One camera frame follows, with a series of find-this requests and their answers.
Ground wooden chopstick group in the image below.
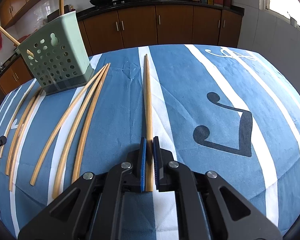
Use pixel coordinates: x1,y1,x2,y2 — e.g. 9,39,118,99
71,63,110,183
30,64,108,186
52,63,111,199

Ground lower wooden kitchen cabinets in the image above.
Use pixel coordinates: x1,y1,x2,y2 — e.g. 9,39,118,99
0,3,243,94

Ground green perforated utensil holder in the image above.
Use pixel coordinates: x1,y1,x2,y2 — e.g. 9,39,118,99
17,11,94,95

